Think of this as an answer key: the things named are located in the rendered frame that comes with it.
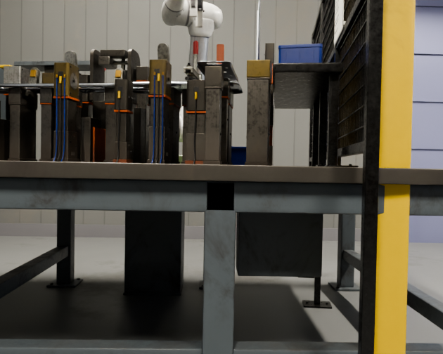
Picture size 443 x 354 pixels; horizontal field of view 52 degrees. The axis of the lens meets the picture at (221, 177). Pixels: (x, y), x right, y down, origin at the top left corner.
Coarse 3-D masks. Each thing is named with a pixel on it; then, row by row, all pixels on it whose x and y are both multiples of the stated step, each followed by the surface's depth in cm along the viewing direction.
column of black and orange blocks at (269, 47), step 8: (272, 48) 183; (272, 56) 183; (272, 64) 183; (272, 72) 183; (272, 80) 183; (272, 88) 184; (272, 96) 184; (272, 104) 184; (272, 112) 183; (272, 120) 184; (272, 128) 184; (272, 136) 188; (272, 152) 184
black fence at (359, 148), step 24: (360, 0) 117; (360, 24) 122; (336, 48) 164; (360, 48) 119; (360, 72) 122; (360, 96) 120; (312, 120) 288; (360, 120) 120; (360, 144) 112; (360, 264) 107; (360, 288) 106; (360, 312) 106; (360, 336) 105
